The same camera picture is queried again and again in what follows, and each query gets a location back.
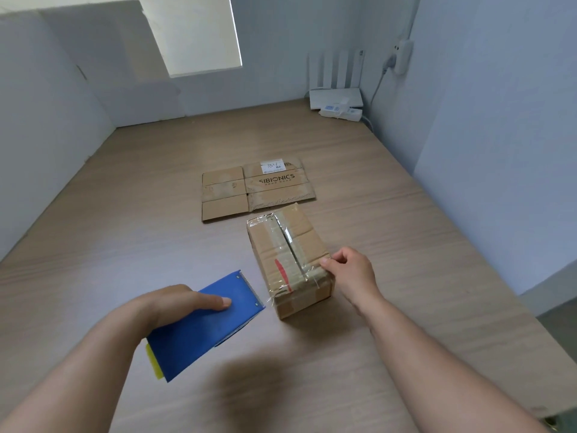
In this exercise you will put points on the person's left hand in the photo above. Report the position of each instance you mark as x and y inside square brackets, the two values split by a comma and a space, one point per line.
[180, 304]

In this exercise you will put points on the person's right hand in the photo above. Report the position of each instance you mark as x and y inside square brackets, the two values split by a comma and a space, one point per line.
[356, 277]

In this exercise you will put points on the blue tape dispenser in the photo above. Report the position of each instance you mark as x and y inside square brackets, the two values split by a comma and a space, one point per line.
[203, 329]

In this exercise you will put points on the clear yellowish tape roll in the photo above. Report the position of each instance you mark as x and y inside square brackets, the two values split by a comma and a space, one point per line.
[154, 362]

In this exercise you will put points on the peeled-surface cardboard box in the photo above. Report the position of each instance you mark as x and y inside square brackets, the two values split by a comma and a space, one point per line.
[266, 248]

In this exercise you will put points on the black-lettered cardboard box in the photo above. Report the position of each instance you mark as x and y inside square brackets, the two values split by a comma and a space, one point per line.
[223, 193]

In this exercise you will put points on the person's right forearm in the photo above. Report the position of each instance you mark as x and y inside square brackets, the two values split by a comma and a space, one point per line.
[451, 378]

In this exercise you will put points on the person's left forearm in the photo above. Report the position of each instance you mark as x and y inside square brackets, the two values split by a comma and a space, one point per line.
[72, 374]

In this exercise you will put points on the white power strip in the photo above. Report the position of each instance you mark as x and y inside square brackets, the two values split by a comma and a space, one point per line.
[349, 114]

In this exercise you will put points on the white router with antennas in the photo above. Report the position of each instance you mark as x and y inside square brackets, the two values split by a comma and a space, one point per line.
[336, 99]

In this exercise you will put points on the white foam partition board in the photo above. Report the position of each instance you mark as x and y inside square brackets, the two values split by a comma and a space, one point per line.
[45, 126]

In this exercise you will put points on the small round brass fitting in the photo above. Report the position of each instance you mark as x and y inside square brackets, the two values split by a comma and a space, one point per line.
[551, 422]

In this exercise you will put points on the bright window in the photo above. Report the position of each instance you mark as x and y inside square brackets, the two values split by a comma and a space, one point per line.
[198, 31]

